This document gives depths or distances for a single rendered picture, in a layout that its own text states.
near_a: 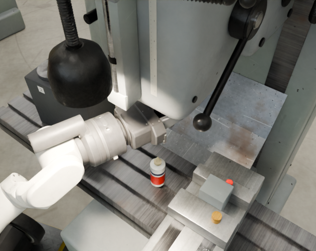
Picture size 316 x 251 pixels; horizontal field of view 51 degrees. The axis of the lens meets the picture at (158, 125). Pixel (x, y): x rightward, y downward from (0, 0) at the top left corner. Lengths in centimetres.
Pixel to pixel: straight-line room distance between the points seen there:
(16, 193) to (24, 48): 268
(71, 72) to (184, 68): 17
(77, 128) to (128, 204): 36
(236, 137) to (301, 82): 25
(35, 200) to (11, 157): 173
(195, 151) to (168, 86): 60
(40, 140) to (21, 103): 64
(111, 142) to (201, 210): 28
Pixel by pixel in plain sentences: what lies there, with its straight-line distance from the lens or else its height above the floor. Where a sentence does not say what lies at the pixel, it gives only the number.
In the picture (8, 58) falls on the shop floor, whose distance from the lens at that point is 316.
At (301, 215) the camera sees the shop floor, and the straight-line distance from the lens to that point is 208.
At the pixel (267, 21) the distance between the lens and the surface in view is 63.
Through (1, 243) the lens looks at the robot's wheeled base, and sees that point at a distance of 131.
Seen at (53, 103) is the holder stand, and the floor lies 105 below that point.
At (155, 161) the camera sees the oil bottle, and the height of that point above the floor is 102.
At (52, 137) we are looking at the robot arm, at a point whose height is 128.
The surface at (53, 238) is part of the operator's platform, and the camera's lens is 149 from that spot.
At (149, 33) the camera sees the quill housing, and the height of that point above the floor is 147.
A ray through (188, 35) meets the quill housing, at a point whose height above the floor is 148.
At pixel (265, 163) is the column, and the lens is 121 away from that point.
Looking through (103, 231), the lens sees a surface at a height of 85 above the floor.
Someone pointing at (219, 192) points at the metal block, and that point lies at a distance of 76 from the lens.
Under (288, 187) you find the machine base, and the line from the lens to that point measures 190.
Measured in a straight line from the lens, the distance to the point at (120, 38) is 44.
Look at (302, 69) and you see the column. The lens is 93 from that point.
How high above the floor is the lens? 171
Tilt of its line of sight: 48 degrees down
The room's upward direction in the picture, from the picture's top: straight up
